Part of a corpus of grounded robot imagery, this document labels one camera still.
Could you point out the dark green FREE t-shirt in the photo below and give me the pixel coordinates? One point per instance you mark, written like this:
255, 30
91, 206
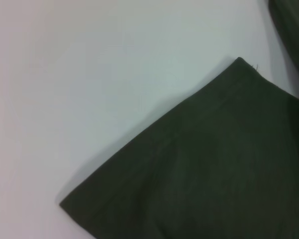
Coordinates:
201, 161

